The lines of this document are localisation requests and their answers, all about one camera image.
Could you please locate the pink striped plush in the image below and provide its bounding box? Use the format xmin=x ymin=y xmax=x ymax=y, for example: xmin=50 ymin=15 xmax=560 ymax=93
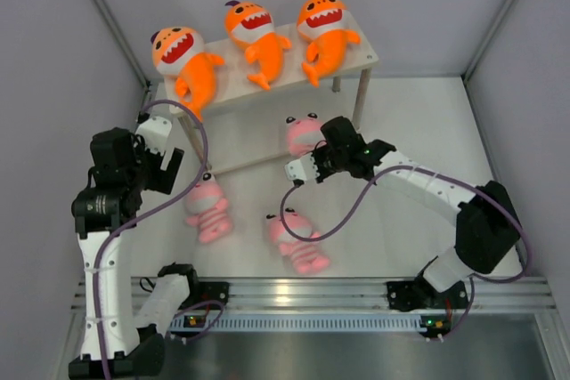
xmin=286 ymin=112 xmax=324 ymax=158
xmin=265 ymin=207 xmax=330 ymax=275
xmin=185 ymin=172 xmax=233 ymax=244

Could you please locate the orange shark plush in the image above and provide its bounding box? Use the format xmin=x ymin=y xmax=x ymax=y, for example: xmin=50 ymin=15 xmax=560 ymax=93
xmin=151 ymin=26 xmax=224 ymax=122
xmin=224 ymin=0 xmax=292 ymax=91
xmin=297 ymin=0 xmax=362 ymax=87

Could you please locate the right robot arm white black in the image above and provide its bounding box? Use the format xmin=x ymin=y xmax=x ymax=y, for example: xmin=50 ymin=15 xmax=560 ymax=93
xmin=300 ymin=117 xmax=523 ymax=312

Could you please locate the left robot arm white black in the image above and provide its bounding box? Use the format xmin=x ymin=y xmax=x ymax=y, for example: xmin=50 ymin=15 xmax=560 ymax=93
xmin=68 ymin=121 xmax=201 ymax=379

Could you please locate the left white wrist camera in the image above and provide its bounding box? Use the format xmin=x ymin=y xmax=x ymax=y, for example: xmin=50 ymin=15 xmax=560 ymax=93
xmin=135 ymin=116 xmax=173 ymax=156

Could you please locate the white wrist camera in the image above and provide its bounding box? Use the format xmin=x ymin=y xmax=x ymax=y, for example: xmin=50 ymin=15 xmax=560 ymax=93
xmin=135 ymin=116 xmax=173 ymax=156
xmin=284 ymin=153 xmax=319 ymax=185

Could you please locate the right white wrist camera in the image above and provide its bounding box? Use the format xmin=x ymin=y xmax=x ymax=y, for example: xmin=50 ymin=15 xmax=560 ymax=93
xmin=284 ymin=153 xmax=319 ymax=185

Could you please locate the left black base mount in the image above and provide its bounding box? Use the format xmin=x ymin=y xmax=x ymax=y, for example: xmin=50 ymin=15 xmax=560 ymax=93
xmin=185 ymin=280 xmax=230 ymax=307

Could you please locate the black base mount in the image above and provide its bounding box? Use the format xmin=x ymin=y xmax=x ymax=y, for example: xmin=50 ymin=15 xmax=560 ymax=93
xmin=185 ymin=280 xmax=230 ymax=307
xmin=386 ymin=278 xmax=468 ymax=312

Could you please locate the aluminium front rail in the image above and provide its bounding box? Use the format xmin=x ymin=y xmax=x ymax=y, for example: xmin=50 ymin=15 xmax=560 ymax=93
xmin=70 ymin=276 xmax=558 ymax=332

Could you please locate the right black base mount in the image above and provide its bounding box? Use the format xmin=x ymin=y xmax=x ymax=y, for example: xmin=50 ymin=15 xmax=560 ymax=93
xmin=386 ymin=278 xmax=468 ymax=312

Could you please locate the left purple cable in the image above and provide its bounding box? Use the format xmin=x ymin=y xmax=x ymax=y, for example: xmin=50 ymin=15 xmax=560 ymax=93
xmin=95 ymin=99 xmax=228 ymax=379

